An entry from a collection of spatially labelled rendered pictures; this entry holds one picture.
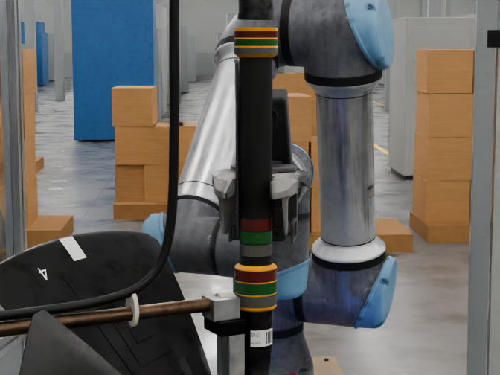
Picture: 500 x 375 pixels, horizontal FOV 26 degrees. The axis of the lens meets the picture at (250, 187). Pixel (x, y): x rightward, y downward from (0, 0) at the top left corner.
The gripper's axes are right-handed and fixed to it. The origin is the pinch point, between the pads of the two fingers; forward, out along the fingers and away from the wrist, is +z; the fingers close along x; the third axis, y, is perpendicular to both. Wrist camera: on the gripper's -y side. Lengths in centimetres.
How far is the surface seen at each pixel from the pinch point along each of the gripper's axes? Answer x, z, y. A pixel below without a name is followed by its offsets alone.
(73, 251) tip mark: 19.8, -5.6, 8.0
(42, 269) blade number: 22.0, -1.6, 9.3
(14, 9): 70, -129, -22
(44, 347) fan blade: 11.9, 28.3, 8.9
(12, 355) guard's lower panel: 70, -123, 55
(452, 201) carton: -65, -808, 113
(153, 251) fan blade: 12.5, -12.2, 9.0
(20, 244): 70, -130, 31
